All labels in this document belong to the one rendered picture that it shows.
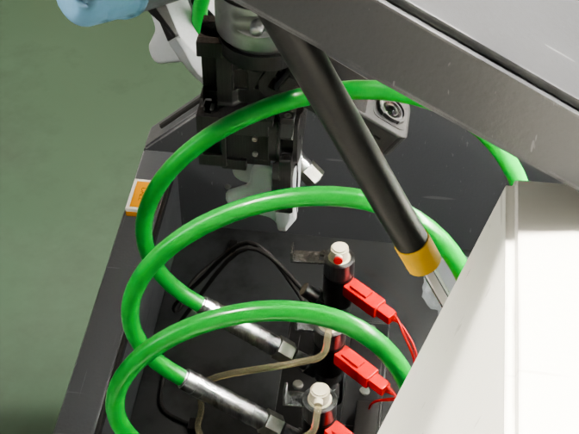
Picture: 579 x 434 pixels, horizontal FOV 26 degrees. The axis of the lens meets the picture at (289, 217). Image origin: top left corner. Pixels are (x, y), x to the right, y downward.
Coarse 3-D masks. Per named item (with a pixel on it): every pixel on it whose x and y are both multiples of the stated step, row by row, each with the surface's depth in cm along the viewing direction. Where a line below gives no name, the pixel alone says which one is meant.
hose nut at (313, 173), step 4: (312, 164) 119; (316, 164) 119; (308, 168) 118; (312, 168) 118; (316, 168) 119; (320, 168) 119; (304, 172) 118; (308, 172) 118; (312, 172) 118; (316, 172) 119; (320, 172) 119; (304, 176) 119; (308, 176) 118; (312, 176) 118; (316, 176) 119; (320, 176) 119; (304, 180) 119; (308, 180) 119; (312, 180) 118; (316, 180) 119; (308, 184) 119; (312, 184) 119
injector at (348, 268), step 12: (336, 264) 112; (348, 264) 112; (324, 276) 114; (336, 276) 112; (348, 276) 113; (312, 288) 116; (324, 288) 115; (336, 288) 114; (312, 300) 116; (324, 300) 116; (336, 300) 115; (348, 300) 115; (348, 312) 117
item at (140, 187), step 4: (136, 184) 143; (140, 184) 142; (144, 184) 142; (136, 188) 142; (140, 188) 142; (144, 188) 142; (136, 192) 142; (140, 192) 142; (136, 196) 141; (140, 196) 141; (132, 200) 141; (136, 200) 141; (132, 204) 140; (136, 204) 140; (128, 212) 140; (132, 212) 140
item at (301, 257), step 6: (300, 252) 113; (306, 252) 113; (312, 252) 113; (318, 252) 113; (324, 252) 113; (294, 258) 113; (300, 258) 113; (306, 258) 113; (312, 258) 113; (318, 258) 113; (324, 264) 113
